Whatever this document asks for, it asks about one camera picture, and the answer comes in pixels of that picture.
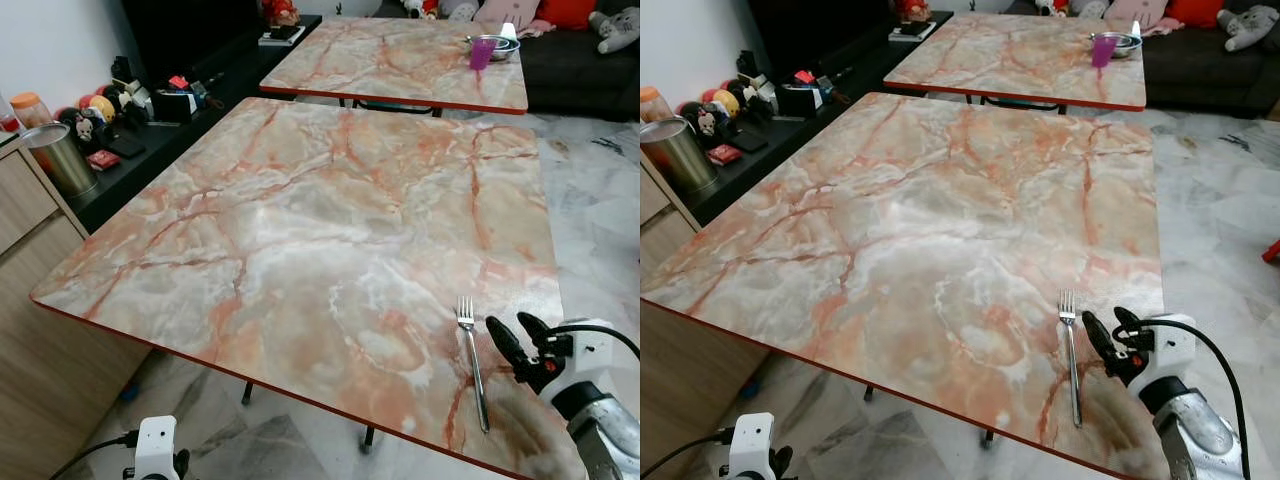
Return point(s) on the light wooden cabinet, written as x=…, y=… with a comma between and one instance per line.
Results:
x=40, y=390
x=680, y=400

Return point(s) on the stainless steel bowl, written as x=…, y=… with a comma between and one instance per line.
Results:
x=507, y=48
x=1130, y=43

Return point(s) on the dark sofa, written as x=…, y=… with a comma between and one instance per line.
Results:
x=570, y=75
x=1200, y=75

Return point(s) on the steel canister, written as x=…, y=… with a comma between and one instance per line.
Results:
x=682, y=160
x=62, y=165

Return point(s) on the yellow round toy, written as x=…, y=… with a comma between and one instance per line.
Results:
x=727, y=101
x=102, y=107

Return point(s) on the orange lid jar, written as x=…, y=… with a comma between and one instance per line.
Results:
x=32, y=108
x=653, y=102

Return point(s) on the red packet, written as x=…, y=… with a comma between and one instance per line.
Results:
x=724, y=155
x=104, y=160

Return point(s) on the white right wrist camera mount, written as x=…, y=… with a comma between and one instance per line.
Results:
x=1175, y=345
x=590, y=350

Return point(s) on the marble top folding table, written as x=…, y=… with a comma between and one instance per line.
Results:
x=900, y=230
x=1010, y=60
x=300, y=230
x=390, y=65

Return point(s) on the black television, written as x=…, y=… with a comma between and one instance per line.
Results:
x=195, y=40
x=820, y=35

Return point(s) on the purple plastic cup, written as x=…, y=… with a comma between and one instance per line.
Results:
x=482, y=55
x=1104, y=51

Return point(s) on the red stool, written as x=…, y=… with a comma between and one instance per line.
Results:
x=1272, y=250

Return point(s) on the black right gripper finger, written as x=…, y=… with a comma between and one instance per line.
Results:
x=1103, y=342
x=508, y=348
x=535, y=330
x=1131, y=324

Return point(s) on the white paper stack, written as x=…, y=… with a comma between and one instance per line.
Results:
x=282, y=36
x=912, y=31

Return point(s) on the red cushion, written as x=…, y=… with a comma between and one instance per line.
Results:
x=567, y=12
x=1195, y=10

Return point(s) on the pink cushion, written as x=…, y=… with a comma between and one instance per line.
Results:
x=510, y=10
x=1137, y=10

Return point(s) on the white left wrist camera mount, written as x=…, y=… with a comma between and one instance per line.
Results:
x=750, y=445
x=155, y=448

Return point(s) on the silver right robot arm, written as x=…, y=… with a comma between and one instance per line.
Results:
x=610, y=440
x=1200, y=440

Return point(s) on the red laughing Buddha statue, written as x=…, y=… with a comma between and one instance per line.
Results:
x=281, y=12
x=911, y=10

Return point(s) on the grey plush toy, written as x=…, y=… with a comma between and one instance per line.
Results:
x=617, y=28
x=1250, y=27

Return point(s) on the silver metal fork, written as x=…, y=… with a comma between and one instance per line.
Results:
x=473, y=360
x=1073, y=360

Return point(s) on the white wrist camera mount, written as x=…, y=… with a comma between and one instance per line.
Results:
x=1175, y=345
x=590, y=350
x=155, y=448
x=750, y=445

